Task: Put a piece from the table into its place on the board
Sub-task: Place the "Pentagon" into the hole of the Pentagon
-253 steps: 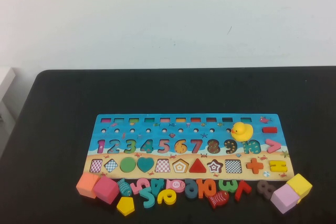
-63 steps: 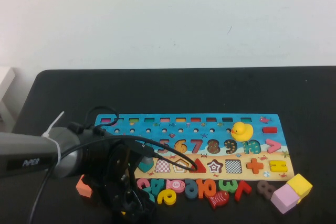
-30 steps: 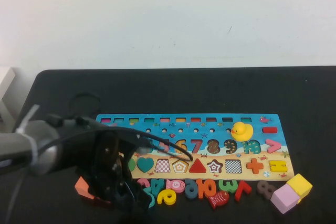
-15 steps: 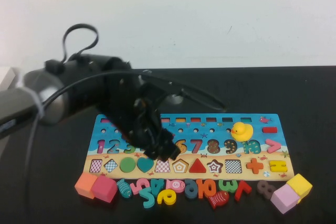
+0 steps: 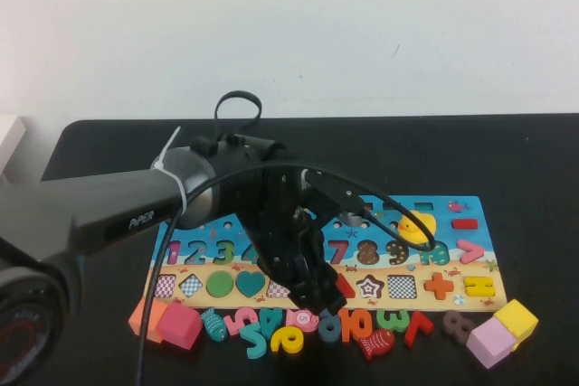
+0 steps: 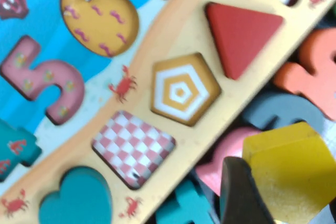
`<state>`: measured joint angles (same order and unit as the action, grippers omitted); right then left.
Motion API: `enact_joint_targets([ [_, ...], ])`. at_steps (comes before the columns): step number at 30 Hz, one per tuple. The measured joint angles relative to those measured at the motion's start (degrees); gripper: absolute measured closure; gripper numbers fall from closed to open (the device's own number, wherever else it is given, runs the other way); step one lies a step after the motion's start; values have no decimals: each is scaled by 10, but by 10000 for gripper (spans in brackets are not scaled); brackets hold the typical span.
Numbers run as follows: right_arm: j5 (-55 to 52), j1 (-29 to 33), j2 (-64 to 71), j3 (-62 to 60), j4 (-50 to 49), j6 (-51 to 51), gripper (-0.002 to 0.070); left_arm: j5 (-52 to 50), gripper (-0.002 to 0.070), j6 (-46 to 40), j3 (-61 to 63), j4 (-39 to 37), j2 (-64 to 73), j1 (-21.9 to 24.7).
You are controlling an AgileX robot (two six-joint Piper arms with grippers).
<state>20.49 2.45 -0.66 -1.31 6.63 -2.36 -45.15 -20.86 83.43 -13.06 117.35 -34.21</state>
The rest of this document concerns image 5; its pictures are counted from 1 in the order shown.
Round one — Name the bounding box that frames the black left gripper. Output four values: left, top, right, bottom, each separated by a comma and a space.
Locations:
239, 167, 348, 315

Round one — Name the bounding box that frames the red triangle piece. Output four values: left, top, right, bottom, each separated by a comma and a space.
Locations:
337, 272, 357, 299

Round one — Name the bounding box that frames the orange number ten piece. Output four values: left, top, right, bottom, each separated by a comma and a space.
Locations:
338, 308, 373, 343

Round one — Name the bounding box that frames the green number four piece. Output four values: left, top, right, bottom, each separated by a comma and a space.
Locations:
260, 306, 285, 337

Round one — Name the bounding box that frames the yellow number six piece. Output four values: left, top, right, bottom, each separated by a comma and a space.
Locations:
270, 325, 305, 354

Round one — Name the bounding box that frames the teal heart piece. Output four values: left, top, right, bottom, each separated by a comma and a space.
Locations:
234, 270, 267, 297

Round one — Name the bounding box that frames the teal number two piece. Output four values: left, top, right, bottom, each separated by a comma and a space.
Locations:
239, 320, 272, 360

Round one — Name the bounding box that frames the green number three piece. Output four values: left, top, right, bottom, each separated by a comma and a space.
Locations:
376, 308, 406, 334

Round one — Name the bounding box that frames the pink number five piece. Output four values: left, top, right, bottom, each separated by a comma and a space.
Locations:
224, 306, 259, 337

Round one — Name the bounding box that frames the green circle piece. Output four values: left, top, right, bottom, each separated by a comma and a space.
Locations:
205, 270, 235, 297

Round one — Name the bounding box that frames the red number seven piece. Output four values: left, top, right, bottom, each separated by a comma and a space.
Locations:
403, 311, 434, 349

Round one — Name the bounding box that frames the orange plus sign piece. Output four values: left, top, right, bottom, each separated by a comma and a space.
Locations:
423, 271, 455, 301

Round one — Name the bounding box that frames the brown number eight piece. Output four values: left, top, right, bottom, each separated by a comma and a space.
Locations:
441, 311, 476, 344

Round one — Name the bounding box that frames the colourful wooden puzzle board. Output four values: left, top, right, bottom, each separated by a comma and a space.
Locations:
143, 195, 508, 313

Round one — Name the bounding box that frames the yellow equals sign piece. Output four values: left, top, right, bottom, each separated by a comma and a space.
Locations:
464, 276, 495, 297

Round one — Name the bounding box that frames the pink greater-than sign piece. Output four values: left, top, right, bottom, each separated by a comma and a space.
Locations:
458, 239, 486, 265

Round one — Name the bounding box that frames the pink wooden fish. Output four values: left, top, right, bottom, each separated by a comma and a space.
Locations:
285, 307, 320, 329

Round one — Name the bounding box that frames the red wooden fish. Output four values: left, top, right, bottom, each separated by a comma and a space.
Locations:
359, 329, 396, 362

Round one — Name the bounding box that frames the teal wooden fish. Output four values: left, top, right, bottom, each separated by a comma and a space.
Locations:
200, 307, 227, 342

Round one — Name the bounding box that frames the yellow rubber duck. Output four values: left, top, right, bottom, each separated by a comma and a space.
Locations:
397, 210, 438, 245

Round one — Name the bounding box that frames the magenta wooden cube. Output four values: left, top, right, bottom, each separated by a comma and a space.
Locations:
156, 302, 204, 351

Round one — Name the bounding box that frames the light pink wooden cube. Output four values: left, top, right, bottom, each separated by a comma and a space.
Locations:
465, 316, 517, 370

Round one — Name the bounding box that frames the white zip tie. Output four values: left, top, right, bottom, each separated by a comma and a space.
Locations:
151, 126, 189, 215

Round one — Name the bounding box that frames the orange wooden cube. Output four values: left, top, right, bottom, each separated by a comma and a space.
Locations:
128, 297, 168, 344

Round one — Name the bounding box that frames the yellow wooden cube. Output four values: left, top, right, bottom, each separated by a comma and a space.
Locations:
492, 298, 539, 352

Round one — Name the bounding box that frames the white box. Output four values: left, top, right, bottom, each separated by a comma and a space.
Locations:
0, 113, 26, 179

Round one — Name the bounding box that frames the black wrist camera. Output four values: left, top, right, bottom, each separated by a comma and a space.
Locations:
305, 168, 367, 227

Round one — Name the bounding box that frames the thin black cable loop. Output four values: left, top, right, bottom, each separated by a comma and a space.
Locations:
214, 90, 263, 143

